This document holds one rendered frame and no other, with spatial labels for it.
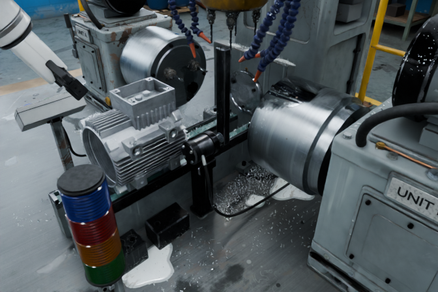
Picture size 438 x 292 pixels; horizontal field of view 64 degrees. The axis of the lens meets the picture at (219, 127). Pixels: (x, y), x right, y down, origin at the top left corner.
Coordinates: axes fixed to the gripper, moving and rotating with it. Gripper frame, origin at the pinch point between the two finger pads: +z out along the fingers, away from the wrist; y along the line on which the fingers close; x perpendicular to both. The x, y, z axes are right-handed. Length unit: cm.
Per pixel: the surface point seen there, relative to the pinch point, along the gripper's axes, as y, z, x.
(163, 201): 12.9, 34.9, -6.6
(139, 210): 12.9, 30.0, -12.0
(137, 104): 10.9, 8.3, 6.3
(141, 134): 11.8, 14.1, 2.0
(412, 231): 66, 23, 16
